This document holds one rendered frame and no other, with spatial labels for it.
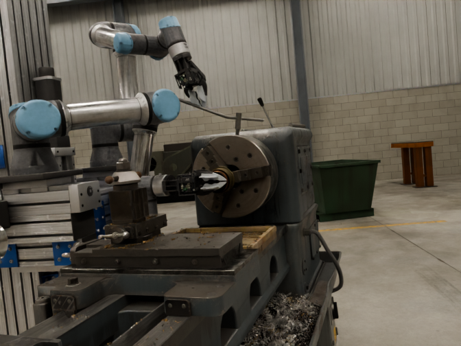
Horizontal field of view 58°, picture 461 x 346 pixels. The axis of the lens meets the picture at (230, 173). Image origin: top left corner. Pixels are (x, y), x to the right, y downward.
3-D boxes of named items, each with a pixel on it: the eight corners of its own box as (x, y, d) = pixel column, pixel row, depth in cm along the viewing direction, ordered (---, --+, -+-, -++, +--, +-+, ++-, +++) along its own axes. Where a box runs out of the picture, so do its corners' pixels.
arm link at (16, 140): (47, 144, 149) (42, 106, 148) (55, 141, 138) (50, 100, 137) (9, 146, 142) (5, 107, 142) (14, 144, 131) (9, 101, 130)
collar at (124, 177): (121, 182, 111) (119, 171, 111) (147, 180, 108) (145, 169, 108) (102, 185, 103) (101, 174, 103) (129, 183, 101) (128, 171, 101)
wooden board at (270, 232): (184, 238, 157) (183, 227, 157) (277, 236, 145) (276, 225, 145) (142, 260, 129) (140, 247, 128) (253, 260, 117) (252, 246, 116)
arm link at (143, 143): (129, 95, 165) (114, 219, 161) (140, 91, 156) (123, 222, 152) (156, 102, 171) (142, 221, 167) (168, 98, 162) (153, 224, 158)
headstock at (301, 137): (234, 205, 237) (228, 136, 235) (319, 202, 221) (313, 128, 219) (191, 226, 181) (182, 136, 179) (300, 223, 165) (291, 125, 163)
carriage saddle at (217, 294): (108, 269, 122) (105, 249, 121) (261, 270, 106) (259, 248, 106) (27, 309, 94) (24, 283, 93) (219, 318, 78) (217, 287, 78)
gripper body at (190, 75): (179, 90, 151) (167, 60, 151) (188, 93, 159) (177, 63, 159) (197, 82, 149) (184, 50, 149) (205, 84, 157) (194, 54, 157)
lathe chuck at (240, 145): (198, 208, 172) (204, 132, 168) (272, 219, 162) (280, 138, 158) (189, 212, 163) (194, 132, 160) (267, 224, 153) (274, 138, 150)
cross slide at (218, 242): (103, 250, 120) (101, 235, 119) (244, 249, 105) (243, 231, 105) (62, 268, 104) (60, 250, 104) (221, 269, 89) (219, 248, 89)
